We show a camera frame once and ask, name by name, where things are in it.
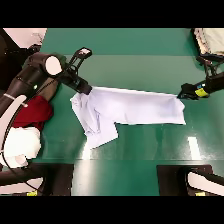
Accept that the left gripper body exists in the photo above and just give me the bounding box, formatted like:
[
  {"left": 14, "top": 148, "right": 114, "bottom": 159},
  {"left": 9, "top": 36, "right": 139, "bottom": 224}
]
[{"left": 59, "top": 68, "right": 94, "bottom": 96}]

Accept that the white shirt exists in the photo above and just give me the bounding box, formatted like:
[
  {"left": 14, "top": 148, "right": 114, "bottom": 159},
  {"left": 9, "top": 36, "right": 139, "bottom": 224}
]
[{"left": 69, "top": 85, "right": 187, "bottom": 150}]

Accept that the black cable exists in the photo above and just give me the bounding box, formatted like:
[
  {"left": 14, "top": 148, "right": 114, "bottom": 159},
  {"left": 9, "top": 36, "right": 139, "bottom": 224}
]
[{"left": 0, "top": 78, "right": 58, "bottom": 196}]

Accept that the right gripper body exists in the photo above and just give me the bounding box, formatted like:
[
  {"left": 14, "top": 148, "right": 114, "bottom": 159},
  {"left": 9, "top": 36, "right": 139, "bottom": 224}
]
[{"left": 177, "top": 82, "right": 210, "bottom": 101}]

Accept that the cream garment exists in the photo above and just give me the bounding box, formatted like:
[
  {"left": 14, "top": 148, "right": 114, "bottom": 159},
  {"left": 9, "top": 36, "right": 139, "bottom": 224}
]
[{"left": 193, "top": 27, "right": 224, "bottom": 56}]

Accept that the red garment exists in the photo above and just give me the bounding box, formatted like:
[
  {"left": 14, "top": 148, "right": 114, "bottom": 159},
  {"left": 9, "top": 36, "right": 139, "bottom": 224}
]
[{"left": 11, "top": 95, "right": 55, "bottom": 132}]

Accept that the white garment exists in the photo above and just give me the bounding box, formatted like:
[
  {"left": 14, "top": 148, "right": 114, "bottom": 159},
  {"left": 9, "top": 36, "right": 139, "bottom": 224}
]
[{"left": 0, "top": 126, "right": 43, "bottom": 170}]

